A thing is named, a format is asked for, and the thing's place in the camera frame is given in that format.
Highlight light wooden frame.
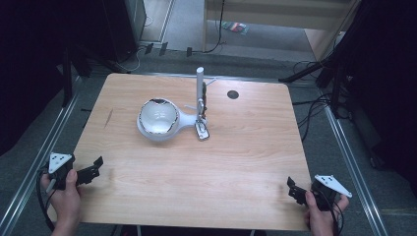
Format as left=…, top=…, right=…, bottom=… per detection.
left=202, top=0, right=363, bottom=62

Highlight silver keychain with mirror fob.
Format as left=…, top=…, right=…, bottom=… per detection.
left=195, top=97, right=211, bottom=143

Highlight person's left hand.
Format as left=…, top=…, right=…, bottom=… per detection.
left=39, top=169, right=83, bottom=228

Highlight white key stand with pegs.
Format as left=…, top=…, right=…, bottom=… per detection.
left=136, top=66, right=218, bottom=143

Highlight person's right hand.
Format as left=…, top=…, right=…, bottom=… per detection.
left=303, top=191, right=350, bottom=236

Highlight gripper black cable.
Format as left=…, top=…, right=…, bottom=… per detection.
left=35, top=166, right=56, bottom=234
left=323, top=190, right=346, bottom=236

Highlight white cable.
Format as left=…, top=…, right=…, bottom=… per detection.
left=116, top=45, right=147, bottom=74

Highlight black tripod stand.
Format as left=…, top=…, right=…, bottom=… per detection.
left=278, top=48, right=353, bottom=120

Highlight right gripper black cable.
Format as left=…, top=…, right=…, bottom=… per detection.
left=323, top=190, right=346, bottom=236

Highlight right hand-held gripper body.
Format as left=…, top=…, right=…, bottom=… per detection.
left=309, top=174, right=354, bottom=212

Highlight metal floor rail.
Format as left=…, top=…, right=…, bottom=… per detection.
left=323, top=103, right=390, bottom=236
left=0, top=76, right=83, bottom=236

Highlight bundle of black cables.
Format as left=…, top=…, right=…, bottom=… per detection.
left=290, top=59, right=333, bottom=144

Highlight white bowl with silver rim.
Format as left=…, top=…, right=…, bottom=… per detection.
left=138, top=97, right=181, bottom=136

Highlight black upright stand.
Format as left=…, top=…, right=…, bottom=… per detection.
left=61, top=45, right=75, bottom=108

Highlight thin black hanging cable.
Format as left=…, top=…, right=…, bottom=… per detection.
left=202, top=0, right=228, bottom=54

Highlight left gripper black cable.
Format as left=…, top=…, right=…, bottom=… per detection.
left=35, top=166, right=56, bottom=234

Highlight dark cabinet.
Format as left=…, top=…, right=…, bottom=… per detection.
left=99, top=0, right=148, bottom=64

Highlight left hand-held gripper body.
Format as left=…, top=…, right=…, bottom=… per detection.
left=41, top=151, right=77, bottom=192

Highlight colourful packet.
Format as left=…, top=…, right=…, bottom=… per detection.
left=221, top=21, right=251, bottom=35

